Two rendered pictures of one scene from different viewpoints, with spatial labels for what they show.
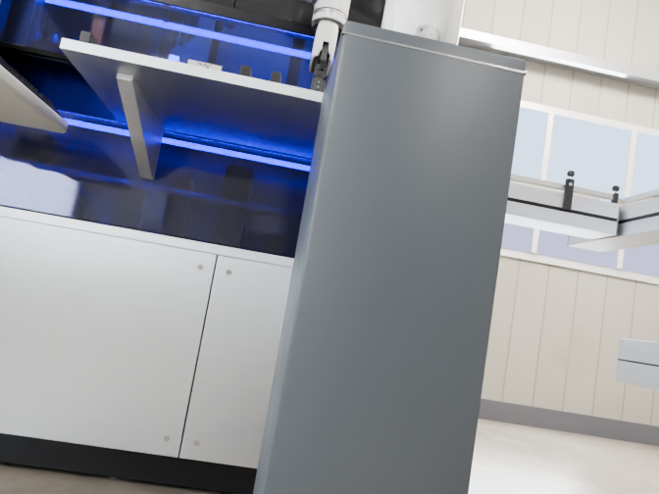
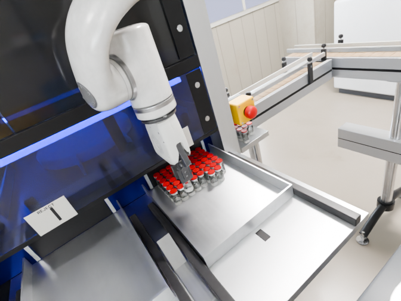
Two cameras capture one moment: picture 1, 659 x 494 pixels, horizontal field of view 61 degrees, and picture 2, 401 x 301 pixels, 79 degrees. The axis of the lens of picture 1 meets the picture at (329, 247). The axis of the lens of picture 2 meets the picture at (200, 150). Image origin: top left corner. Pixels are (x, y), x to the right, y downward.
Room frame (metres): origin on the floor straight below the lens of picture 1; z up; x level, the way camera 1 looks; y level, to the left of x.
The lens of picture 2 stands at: (0.82, 0.19, 1.32)
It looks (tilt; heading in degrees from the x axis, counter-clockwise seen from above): 30 degrees down; 341
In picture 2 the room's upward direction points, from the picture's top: 19 degrees counter-clockwise
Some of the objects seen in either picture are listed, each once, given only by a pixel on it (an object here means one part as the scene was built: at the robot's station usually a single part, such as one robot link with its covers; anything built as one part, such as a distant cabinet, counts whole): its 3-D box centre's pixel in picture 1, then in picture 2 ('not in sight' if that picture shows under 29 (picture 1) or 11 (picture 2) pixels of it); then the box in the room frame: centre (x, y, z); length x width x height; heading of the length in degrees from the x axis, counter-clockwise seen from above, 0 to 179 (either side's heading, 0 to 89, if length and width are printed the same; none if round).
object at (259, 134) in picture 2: not in sight; (241, 136); (1.50, -0.21, 0.87); 0.14 x 0.13 x 0.02; 6
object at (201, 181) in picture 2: not in sight; (199, 181); (1.35, 0.04, 0.90); 0.18 x 0.02 x 0.05; 96
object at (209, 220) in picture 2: not in sight; (208, 189); (1.31, 0.04, 0.90); 0.34 x 0.26 x 0.04; 6
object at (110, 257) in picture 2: not in sight; (87, 275); (1.27, 0.38, 0.90); 0.34 x 0.26 x 0.04; 6
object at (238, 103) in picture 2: not in sight; (240, 109); (1.45, -0.20, 1.00); 0.08 x 0.07 x 0.07; 6
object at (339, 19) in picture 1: (329, 23); (154, 106); (1.30, 0.09, 1.17); 0.09 x 0.08 x 0.03; 6
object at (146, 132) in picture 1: (137, 133); not in sight; (1.19, 0.45, 0.80); 0.34 x 0.03 x 0.13; 6
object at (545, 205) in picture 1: (499, 190); (270, 90); (1.62, -0.47, 0.92); 0.69 x 0.15 x 0.16; 96
